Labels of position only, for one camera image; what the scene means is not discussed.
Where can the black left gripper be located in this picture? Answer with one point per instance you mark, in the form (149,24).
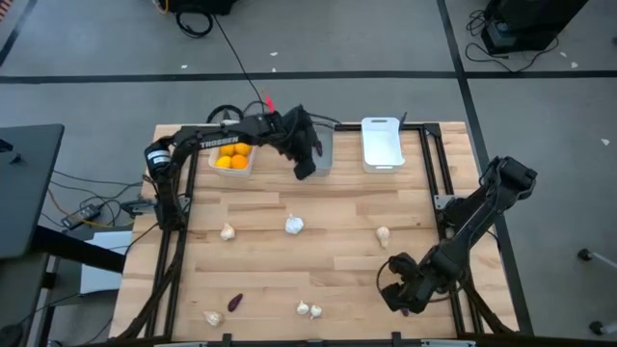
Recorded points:
(296,140)

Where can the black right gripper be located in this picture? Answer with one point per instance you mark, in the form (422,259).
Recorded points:
(426,284)

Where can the small purple eggplant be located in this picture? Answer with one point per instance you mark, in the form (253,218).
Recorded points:
(234,302)
(405,312)
(319,147)

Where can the cream garlic bulb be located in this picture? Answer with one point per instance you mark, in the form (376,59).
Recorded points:
(227,232)
(213,318)
(383,236)

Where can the orange-yellow fruit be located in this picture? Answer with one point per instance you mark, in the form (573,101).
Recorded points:
(227,150)
(243,148)
(239,162)

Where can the yellow lemon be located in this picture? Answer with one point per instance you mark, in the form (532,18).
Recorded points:
(223,162)

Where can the white garlic bulb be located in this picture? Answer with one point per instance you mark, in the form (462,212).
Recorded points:
(302,307)
(315,311)
(294,224)

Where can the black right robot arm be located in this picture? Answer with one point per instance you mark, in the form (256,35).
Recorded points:
(482,207)

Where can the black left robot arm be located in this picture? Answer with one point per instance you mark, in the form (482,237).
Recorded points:
(217,140)

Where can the grey plastic basket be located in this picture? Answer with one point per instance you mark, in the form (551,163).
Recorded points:
(327,159)

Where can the translucent white plastic basket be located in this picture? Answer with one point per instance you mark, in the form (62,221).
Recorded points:
(232,174)

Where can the black box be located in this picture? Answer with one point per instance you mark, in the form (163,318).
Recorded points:
(200,5)

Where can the black caster wheel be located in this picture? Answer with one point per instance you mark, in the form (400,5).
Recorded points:
(598,328)
(585,254)

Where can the white sheet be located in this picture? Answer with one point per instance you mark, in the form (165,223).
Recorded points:
(103,262)

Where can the black power adapter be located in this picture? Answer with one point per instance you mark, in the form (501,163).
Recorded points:
(81,216)

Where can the black equipment cart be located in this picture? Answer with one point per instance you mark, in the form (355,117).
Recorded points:
(530,21)

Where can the black desk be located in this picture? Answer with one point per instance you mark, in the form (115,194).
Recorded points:
(29,193)

